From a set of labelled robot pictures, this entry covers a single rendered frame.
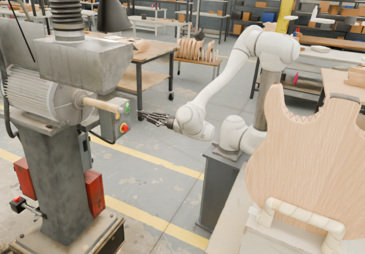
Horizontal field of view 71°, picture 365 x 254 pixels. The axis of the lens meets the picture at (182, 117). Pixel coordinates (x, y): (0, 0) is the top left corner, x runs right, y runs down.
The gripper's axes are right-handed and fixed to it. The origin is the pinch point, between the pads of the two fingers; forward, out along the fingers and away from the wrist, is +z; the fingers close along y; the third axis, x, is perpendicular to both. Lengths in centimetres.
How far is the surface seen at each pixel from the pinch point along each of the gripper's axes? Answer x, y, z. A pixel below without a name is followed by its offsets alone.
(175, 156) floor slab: -107, 108, 29
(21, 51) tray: 37, -39, 33
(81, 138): -16.6, -17.2, 31.3
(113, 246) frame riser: -98, -19, 14
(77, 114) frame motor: 11.5, -34.1, 12.5
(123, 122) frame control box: -6.3, -3.9, 11.1
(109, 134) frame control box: -10.9, -12.5, 14.6
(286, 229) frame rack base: 3, -46, -80
